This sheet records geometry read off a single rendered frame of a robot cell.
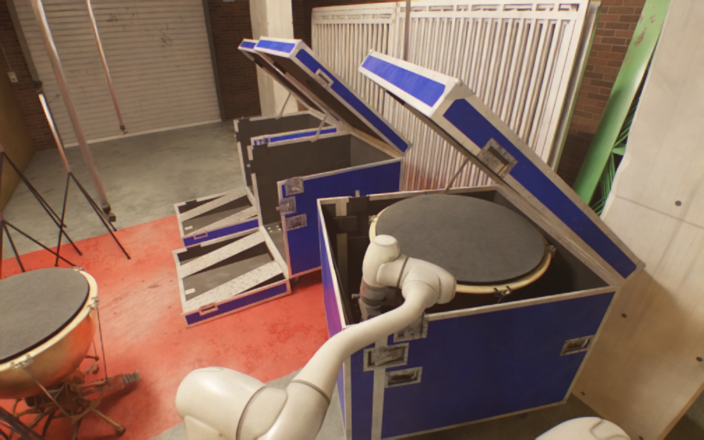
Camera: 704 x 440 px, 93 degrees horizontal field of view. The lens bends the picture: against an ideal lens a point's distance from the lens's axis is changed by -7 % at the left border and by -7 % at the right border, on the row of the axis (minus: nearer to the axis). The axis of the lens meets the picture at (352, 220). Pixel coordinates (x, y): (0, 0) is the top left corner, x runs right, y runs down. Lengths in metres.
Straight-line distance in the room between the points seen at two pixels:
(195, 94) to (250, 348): 6.39
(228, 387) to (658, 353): 1.89
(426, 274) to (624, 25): 3.43
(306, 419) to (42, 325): 1.45
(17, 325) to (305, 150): 2.37
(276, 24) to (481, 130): 4.29
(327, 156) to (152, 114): 5.27
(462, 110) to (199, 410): 0.93
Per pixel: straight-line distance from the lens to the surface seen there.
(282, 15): 5.16
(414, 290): 1.05
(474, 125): 1.04
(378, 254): 1.08
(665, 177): 1.88
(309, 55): 2.31
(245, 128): 4.20
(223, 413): 0.84
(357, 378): 1.52
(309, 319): 2.70
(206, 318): 2.84
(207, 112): 8.32
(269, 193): 3.39
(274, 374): 2.42
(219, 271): 3.28
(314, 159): 3.42
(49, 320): 2.02
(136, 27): 8.03
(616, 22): 4.18
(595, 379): 2.46
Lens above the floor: 1.90
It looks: 30 degrees down
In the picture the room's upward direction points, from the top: 1 degrees counter-clockwise
